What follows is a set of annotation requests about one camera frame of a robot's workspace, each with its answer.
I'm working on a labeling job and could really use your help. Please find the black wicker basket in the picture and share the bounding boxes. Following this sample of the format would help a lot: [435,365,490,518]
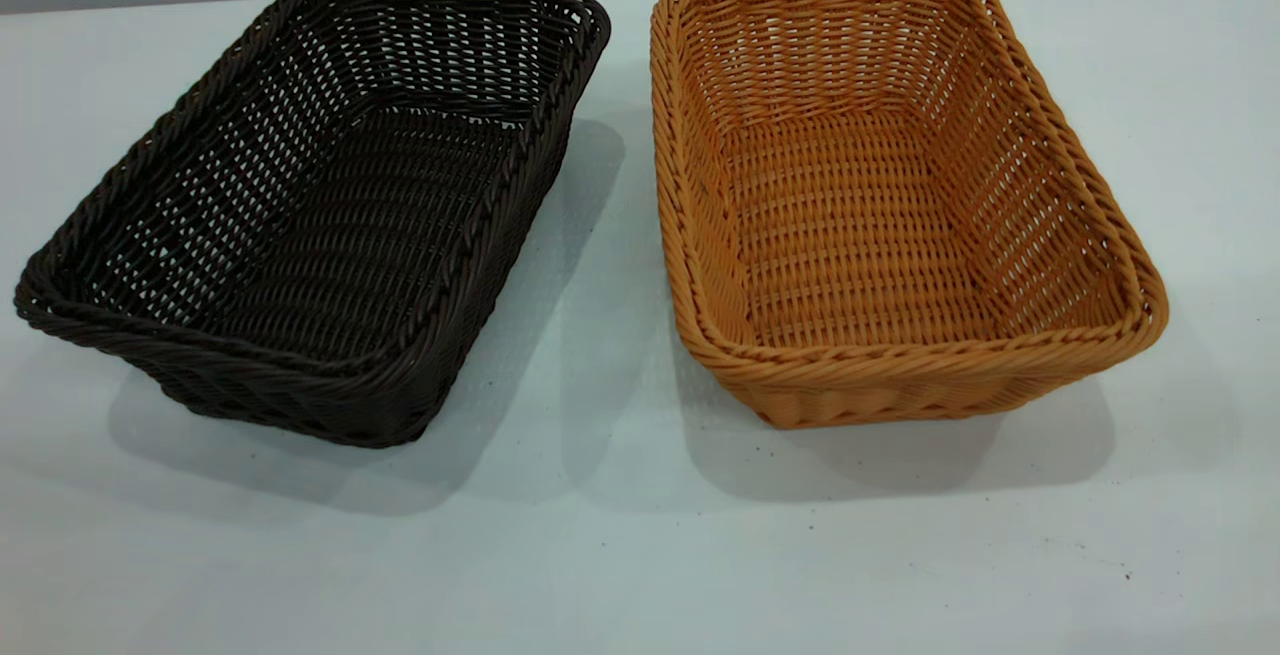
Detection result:
[13,0,612,449]

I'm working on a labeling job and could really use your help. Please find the orange wicker basket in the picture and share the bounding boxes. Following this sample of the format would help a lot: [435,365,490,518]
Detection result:
[650,0,1170,431]

